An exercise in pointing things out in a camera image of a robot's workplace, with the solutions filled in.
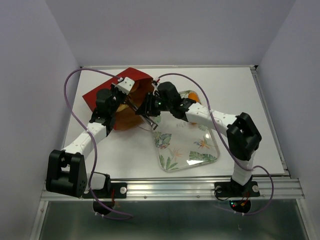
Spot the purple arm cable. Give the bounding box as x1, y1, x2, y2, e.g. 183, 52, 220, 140
152, 72, 274, 216
64, 68, 133, 220

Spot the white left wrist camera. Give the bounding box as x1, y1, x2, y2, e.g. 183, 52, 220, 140
115, 77, 135, 95

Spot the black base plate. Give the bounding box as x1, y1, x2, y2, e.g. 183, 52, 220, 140
213, 181, 261, 200
93, 182, 128, 199

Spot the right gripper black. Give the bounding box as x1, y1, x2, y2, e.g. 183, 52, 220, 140
134, 91, 172, 117

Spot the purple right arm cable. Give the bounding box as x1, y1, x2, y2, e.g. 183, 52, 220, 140
152, 72, 274, 216

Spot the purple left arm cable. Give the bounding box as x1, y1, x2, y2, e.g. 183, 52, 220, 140
64, 68, 133, 220

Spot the aluminium mounting rail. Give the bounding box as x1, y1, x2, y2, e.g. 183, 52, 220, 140
41, 178, 306, 201

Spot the red brown paper bag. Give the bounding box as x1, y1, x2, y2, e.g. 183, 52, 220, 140
82, 67, 154, 131

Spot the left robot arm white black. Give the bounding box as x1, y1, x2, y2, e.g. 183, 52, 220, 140
45, 83, 133, 197

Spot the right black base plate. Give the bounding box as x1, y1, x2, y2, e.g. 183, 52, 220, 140
213, 181, 261, 200

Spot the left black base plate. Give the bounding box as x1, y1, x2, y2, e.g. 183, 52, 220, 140
93, 182, 128, 199

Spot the clear tray with leaf print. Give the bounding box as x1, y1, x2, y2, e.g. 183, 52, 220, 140
149, 89, 222, 173

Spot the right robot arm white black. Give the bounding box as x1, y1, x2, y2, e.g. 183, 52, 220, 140
135, 82, 262, 195

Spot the long orange fake bread loaf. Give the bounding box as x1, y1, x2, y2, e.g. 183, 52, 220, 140
188, 92, 201, 103

